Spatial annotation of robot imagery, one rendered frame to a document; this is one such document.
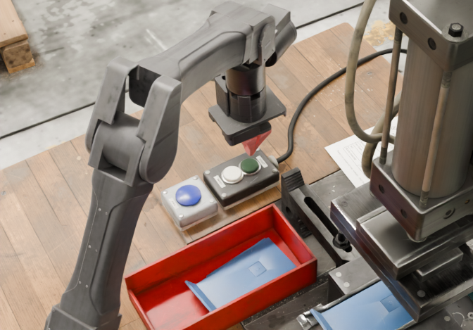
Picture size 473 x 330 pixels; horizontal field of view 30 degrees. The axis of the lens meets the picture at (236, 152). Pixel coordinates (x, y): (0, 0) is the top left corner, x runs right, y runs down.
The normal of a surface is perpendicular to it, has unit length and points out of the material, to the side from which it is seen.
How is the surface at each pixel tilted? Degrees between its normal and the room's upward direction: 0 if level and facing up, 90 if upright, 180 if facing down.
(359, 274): 0
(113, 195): 54
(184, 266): 90
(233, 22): 16
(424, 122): 90
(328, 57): 0
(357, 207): 0
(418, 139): 90
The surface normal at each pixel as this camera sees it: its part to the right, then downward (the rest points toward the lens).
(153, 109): -0.43, 0.05
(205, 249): 0.50, 0.64
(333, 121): -0.04, -0.65
